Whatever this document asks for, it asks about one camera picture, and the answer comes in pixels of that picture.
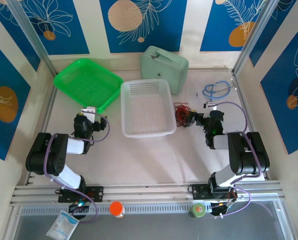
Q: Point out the white perforated plastic basket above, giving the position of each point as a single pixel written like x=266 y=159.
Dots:
x=146 y=110

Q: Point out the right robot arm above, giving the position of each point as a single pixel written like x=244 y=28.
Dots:
x=249 y=152

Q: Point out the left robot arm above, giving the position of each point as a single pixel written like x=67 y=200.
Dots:
x=51 y=152

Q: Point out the small clear plastic box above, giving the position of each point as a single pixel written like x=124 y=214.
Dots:
x=192 y=98

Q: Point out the blue stethoscope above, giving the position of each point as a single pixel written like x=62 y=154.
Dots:
x=215 y=86

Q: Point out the green plastic basket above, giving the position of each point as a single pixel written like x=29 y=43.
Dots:
x=88 y=85

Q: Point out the mint green zip case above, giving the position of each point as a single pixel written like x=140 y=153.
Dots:
x=163 y=70

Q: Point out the jar with orange lid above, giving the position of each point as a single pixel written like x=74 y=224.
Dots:
x=117 y=208

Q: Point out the jar with green lid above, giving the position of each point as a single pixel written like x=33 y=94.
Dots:
x=196 y=210

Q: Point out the white and blue packet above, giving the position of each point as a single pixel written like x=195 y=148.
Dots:
x=62 y=225

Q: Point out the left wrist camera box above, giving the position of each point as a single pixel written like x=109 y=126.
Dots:
x=88 y=111

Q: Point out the aluminium table side rail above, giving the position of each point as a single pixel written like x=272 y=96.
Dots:
x=242 y=100

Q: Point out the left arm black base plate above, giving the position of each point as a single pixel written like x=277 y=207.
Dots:
x=96 y=193

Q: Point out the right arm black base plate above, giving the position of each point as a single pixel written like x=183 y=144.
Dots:
x=198 y=192

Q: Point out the aluminium rail frame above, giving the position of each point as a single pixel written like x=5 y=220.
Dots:
x=151 y=192

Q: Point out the aluminium corner post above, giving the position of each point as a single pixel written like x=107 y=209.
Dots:
x=31 y=32
x=254 y=32

